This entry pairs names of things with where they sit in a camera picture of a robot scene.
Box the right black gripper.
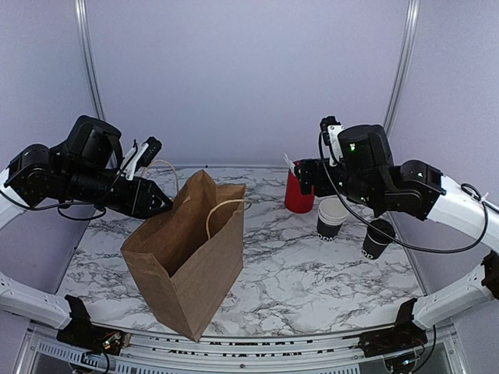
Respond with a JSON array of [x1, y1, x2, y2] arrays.
[[296, 157, 383, 210]]

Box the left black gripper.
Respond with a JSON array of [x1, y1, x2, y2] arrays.
[[61, 164, 174, 219]]

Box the brown paper bag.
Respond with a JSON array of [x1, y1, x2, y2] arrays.
[[121, 170, 246, 341]]

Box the black paper coffee cup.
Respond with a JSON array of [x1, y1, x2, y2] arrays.
[[361, 235, 391, 260]]

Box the black plastic cup lid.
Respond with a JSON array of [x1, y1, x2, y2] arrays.
[[367, 219, 395, 242]]

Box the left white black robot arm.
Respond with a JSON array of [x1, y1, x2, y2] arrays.
[[1, 115, 173, 228]]

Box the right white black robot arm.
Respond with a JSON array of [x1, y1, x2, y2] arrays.
[[294, 123, 498, 349]]

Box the white wrapped straws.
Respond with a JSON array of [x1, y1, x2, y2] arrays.
[[283, 153, 295, 170]]

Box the red cylindrical container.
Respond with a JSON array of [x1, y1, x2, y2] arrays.
[[285, 170, 315, 213]]

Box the stack of paper cups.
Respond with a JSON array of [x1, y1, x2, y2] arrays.
[[317, 197, 349, 242]]

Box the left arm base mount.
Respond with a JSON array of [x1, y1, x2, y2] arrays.
[[56, 324, 131, 355]]

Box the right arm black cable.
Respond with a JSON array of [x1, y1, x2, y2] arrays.
[[317, 130, 490, 254]]

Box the front aluminium rail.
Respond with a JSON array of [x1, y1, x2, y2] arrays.
[[13, 324, 471, 373]]

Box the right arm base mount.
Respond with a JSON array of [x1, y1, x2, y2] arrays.
[[358, 329, 428, 358]]

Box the right aluminium frame post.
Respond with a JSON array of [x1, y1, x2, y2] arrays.
[[383, 0, 420, 135]]

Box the aluminium frame post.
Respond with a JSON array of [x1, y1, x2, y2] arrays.
[[383, 0, 420, 135], [74, 0, 106, 121]]

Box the left aluminium frame post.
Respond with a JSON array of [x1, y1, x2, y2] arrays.
[[74, 0, 106, 121]]

